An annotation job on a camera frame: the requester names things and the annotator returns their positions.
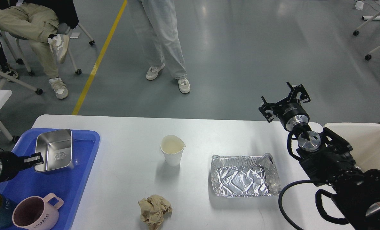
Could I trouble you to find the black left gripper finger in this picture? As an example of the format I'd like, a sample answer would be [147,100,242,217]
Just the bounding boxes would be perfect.
[23,152,45,167]

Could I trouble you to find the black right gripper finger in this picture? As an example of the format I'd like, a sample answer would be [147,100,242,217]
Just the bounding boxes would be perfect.
[259,96,280,123]
[286,82,311,104]

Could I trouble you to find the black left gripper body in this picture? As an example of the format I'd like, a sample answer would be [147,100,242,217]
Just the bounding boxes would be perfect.
[0,151,25,182]

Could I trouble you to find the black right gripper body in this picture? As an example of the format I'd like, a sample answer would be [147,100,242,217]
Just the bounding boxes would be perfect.
[275,101,310,131]

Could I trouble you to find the stainless steel rectangular container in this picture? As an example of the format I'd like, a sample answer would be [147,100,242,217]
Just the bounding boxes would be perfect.
[34,129,75,174]

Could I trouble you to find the pink mug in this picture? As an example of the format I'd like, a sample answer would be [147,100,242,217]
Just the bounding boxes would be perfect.
[12,193,64,230]

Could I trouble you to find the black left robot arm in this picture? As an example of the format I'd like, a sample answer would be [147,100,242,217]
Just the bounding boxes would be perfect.
[0,150,44,182]

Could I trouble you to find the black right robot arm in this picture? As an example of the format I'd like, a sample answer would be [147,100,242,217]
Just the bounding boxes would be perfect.
[259,82,380,230]

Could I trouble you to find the blue plastic tray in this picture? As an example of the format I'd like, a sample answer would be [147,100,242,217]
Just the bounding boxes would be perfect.
[0,130,100,230]

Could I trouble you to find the aluminium foil tray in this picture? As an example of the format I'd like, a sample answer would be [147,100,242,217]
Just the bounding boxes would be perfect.
[210,153,282,198]

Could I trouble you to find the white plastic bin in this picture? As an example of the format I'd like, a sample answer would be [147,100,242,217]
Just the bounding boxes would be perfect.
[324,123,380,172]

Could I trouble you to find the white paper cup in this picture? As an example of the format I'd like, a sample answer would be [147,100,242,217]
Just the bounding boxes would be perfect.
[160,134,186,166]

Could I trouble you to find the crumpled brown paper ball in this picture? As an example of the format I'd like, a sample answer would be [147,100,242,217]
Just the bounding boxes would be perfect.
[138,195,173,230]

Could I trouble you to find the seated person khaki trousers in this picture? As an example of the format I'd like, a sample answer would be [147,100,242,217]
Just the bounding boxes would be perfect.
[0,0,79,99]

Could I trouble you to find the standing person grey jeans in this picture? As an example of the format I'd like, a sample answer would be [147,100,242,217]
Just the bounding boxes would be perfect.
[127,0,191,94]

